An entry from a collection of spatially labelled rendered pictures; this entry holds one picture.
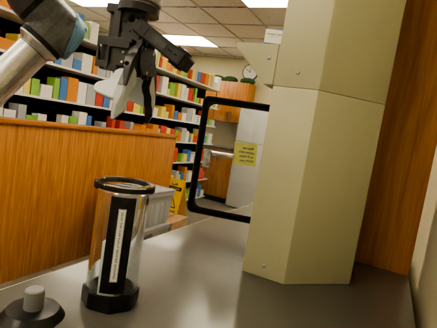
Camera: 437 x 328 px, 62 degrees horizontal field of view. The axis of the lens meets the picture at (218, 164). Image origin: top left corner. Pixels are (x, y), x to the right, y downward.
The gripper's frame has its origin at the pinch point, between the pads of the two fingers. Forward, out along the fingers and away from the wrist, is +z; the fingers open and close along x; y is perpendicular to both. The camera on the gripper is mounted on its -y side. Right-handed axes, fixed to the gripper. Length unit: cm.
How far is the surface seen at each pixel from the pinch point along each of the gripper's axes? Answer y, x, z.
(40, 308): 5.0, 14.2, 29.3
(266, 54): -18.8, -29.7, -20.9
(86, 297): 3.0, 4.3, 31.5
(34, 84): 182, -215, -13
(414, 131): -64, -56, -10
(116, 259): -1.7, 4.3, 23.6
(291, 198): -30.4, -26.4, 12.5
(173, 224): 67, -292, 102
